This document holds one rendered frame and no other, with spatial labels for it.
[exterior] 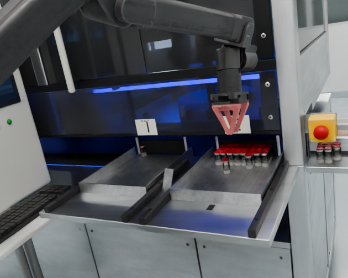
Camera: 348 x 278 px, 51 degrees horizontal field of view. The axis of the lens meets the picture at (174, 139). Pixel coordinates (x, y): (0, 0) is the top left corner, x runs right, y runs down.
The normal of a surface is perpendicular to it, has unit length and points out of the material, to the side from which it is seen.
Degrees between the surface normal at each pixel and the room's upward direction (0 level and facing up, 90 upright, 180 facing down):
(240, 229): 0
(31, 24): 105
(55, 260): 90
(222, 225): 0
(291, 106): 90
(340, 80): 90
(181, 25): 111
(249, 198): 90
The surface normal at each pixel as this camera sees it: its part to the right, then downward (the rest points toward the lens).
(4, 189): 0.91, -0.03
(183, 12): 0.75, 0.31
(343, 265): -0.16, -0.94
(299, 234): -0.44, 0.33
